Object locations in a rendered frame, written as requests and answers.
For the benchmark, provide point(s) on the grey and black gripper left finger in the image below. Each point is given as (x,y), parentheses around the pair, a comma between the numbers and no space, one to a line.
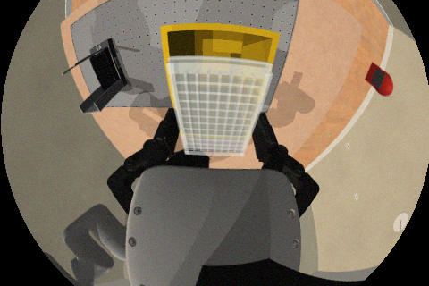
(154,152)

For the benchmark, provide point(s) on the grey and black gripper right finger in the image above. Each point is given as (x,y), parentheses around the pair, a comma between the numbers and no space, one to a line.
(275,157)

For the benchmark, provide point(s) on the yellow plastics bin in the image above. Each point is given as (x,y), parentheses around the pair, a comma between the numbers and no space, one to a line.
(218,40)

